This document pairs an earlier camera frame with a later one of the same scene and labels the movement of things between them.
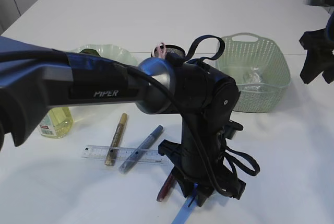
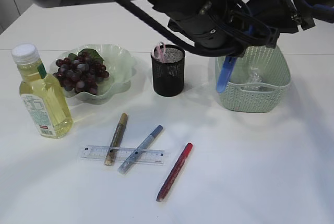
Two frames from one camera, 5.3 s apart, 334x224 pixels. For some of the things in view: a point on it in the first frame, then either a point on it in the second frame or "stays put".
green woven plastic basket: x=260 y=68 stays put
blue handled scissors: x=190 y=203 -> x=225 y=74
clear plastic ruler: x=142 y=155 stays put
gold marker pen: x=113 y=149 stays put
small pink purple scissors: x=159 y=51 stays put
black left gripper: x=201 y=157 -> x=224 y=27
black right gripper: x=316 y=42 -> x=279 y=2
